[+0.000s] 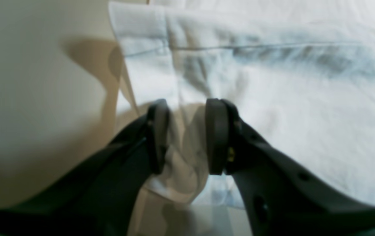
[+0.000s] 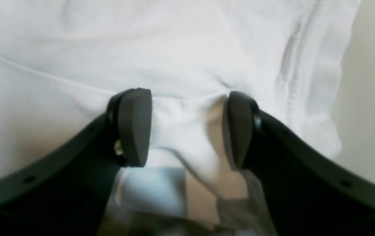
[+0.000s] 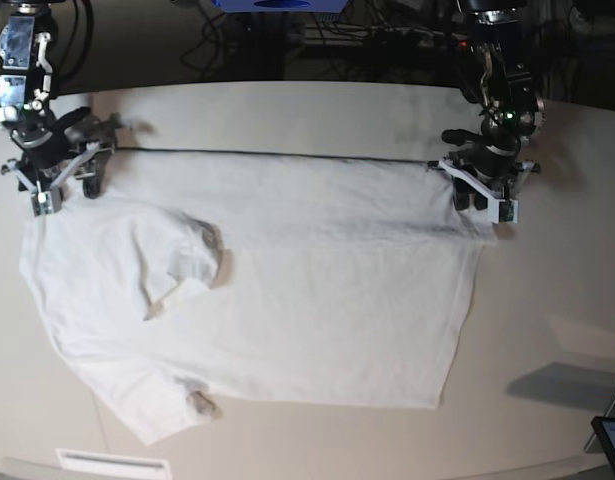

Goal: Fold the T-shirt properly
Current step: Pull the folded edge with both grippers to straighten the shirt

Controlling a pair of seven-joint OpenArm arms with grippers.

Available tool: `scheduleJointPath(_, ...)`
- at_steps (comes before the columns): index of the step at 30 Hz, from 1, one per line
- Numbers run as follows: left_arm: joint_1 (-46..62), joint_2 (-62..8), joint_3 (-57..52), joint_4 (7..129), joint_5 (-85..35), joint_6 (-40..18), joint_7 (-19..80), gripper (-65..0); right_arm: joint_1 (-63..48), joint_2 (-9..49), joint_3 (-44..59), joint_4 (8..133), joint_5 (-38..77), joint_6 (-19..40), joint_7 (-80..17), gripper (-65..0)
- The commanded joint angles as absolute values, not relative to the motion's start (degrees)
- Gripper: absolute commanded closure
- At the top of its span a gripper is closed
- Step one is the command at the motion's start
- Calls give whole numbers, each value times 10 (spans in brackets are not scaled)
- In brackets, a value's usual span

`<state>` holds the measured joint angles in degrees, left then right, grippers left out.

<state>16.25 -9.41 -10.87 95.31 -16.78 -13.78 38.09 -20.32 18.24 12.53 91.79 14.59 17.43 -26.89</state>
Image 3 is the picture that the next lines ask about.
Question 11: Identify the gripper with bracket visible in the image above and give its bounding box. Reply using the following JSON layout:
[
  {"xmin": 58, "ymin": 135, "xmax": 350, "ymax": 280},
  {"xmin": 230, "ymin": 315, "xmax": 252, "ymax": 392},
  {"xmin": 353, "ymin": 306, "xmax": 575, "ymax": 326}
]
[
  {"xmin": 0, "ymin": 107, "xmax": 118, "ymax": 199},
  {"xmin": 441, "ymin": 129, "xmax": 541, "ymax": 212}
]

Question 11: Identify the white T-shirt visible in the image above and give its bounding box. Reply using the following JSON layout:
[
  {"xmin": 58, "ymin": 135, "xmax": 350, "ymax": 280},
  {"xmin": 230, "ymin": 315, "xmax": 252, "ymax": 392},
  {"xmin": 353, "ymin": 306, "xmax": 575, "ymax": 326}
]
[{"xmin": 20, "ymin": 152, "xmax": 496, "ymax": 444}]

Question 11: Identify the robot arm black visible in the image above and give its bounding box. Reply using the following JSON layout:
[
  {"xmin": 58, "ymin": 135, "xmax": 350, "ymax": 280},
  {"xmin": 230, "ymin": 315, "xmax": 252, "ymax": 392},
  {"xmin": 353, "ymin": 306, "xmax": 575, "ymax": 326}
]
[
  {"xmin": 430, "ymin": 1, "xmax": 544, "ymax": 224},
  {"xmin": 0, "ymin": 1, "xmax": 120, "ymax": 212}
]

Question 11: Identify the black power strip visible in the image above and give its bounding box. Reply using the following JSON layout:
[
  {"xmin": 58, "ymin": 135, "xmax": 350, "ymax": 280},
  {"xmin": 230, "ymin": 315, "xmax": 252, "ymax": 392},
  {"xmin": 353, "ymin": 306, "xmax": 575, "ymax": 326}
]
[{"xmin": 372, "ymin": 29, "xmax": 466, "ymax": 49}]

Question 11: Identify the blue box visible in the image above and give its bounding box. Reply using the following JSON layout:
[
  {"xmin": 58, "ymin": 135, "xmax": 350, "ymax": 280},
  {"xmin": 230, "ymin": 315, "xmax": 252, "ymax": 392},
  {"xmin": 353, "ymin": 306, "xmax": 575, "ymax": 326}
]
[{"xmin": 212, "ymin": 0, "xmax": 347, "ymax": 13}]

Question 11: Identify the white label strip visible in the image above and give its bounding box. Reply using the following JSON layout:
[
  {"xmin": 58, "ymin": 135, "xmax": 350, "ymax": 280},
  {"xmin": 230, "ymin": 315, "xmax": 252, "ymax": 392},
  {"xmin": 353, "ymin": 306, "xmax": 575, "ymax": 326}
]
[{"xmin": 56, "ymin": 448, "xmax": 171, "ymax": 478}]

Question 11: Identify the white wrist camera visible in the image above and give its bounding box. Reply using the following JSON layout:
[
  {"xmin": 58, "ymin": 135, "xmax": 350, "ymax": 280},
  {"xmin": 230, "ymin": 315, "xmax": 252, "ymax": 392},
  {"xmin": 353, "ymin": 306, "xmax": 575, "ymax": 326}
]
[
  {"xmin": 494, "ymin": 199, "xmax": 518, "ymax": 224},
  {"xmin": 31, "ymin": 188, "xmax": 63, "ymax": 217}
]

